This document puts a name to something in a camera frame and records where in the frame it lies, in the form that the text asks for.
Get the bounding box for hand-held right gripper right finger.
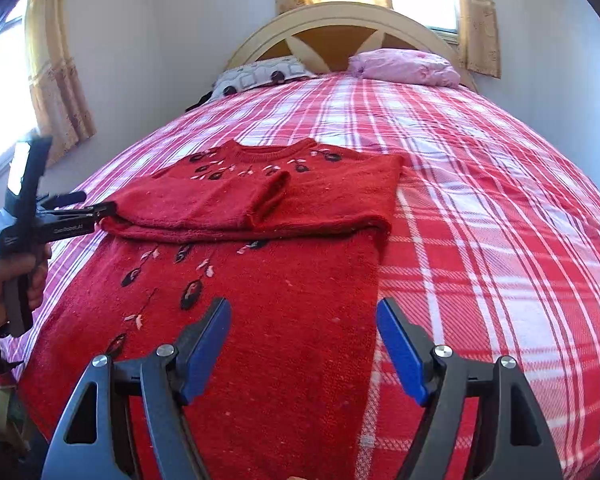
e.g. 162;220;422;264
376;297;563;480

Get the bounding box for cream wooden headboard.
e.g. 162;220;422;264
223;1;478;92

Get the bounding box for red plaid blanket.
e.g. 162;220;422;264
0;71;600;480

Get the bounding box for red embroidered sweater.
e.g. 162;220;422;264
17;137;406;480

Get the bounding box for white patterned pillow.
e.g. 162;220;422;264
212;56;321;98

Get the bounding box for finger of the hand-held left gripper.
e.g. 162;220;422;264
39;190;89;209
45;201;119;226

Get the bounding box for pink pillow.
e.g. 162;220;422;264
347;48;461;88

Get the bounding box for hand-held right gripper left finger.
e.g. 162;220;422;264
41;297;232;480

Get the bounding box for dark cloth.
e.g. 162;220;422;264
184;89;215;112

